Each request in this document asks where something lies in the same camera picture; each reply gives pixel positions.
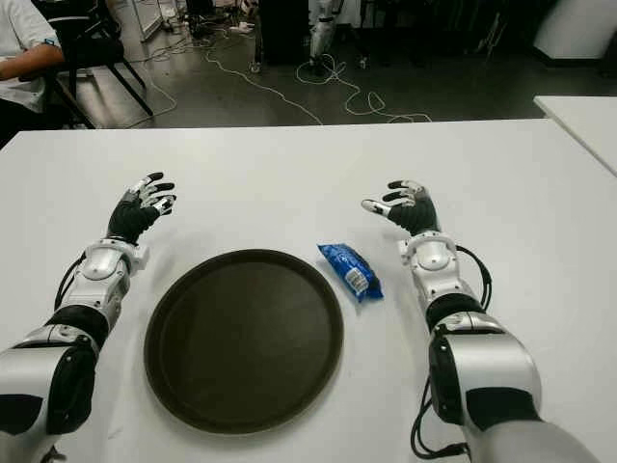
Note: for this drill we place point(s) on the white framed panel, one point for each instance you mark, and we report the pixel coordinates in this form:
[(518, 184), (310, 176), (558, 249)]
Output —
[(147, 19)]

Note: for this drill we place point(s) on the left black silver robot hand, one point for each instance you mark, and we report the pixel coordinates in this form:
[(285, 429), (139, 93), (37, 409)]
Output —
[(127, 217)]

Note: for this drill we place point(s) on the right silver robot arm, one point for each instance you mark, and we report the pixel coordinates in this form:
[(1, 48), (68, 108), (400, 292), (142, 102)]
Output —
[(482, 366)]

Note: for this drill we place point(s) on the seated person in white shirt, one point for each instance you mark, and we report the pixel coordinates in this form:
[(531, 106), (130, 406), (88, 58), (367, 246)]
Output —
[(19, 29)]

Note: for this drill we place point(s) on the silver humanoid robot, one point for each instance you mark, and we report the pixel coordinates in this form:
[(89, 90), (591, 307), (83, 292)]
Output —
[(319, 38)]

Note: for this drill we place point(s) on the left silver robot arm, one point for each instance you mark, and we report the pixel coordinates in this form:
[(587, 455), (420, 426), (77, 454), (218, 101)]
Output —
[(101, 260)]

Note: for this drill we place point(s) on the black cabinet on casters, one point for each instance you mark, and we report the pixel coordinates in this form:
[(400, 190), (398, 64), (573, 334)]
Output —
[(284, 34)]

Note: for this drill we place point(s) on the blue Oreo cookie packet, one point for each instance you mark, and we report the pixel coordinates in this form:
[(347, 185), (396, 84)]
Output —
[(349, 270)]

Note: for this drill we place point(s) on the round dark brown tray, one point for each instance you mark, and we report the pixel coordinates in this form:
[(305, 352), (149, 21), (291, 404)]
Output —
[(241, 337)]

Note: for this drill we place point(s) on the white side table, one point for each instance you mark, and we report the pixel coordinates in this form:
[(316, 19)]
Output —
[(583, 120)]

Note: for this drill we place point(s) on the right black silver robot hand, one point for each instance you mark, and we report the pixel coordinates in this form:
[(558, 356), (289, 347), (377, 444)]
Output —
[(419, 214)]

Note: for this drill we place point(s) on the white curved structure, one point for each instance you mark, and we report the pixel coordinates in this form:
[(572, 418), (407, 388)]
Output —
[(573, 24)]

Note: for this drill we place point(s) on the black chair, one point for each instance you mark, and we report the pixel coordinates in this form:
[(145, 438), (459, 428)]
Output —
[(91, 43)]

